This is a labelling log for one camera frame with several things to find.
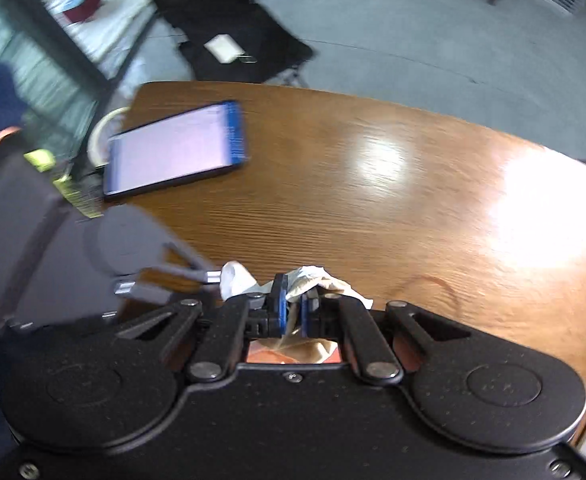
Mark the tablet with blue case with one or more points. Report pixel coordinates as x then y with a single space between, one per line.
173 150

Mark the glass table with dark frame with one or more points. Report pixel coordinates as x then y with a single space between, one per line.
38 60

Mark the white card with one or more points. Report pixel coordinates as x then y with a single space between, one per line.
223 48

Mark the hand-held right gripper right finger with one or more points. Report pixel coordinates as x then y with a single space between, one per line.
305 316

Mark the white paper tissue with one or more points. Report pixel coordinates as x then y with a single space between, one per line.
303 277

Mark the black fabric chair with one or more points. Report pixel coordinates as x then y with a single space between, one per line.
233 10

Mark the white bowl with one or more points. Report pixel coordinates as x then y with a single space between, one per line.
97 132

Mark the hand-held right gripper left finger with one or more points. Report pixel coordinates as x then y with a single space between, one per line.
282 307

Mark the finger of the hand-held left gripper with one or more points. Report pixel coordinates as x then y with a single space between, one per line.
153 292
193 274

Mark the person's left hand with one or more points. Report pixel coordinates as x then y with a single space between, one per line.
2 140

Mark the dark red box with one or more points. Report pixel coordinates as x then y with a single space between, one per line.
83 7

